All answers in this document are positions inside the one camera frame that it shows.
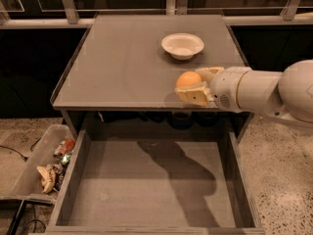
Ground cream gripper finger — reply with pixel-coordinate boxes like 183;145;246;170
175;82;210;107
196;67;224;82

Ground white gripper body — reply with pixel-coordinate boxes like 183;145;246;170
210;67;251;112

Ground orange fruit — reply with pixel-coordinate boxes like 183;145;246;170
176;71;201;87

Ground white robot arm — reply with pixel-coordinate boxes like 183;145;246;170
175;60;313;133

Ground dark cup under counter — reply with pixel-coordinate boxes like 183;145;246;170
168;112;193;130

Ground open grey top drawer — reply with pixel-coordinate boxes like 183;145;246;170
47;125;265;235

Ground white paper bowl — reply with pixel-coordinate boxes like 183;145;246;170
161;33;204;61

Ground grey wooden cabinet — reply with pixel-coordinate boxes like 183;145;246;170
51;15;247;133

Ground red soda can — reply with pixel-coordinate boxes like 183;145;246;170
54;139;75;159

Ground beige crumpled snack bag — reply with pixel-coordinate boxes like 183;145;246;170
36;164;56;194

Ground clear plastic bin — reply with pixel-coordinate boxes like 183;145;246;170
0;124;72;204

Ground metal window railing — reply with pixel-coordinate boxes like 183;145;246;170
0;0;313;29

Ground black floor cable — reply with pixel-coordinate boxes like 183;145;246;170
0;144;30;162

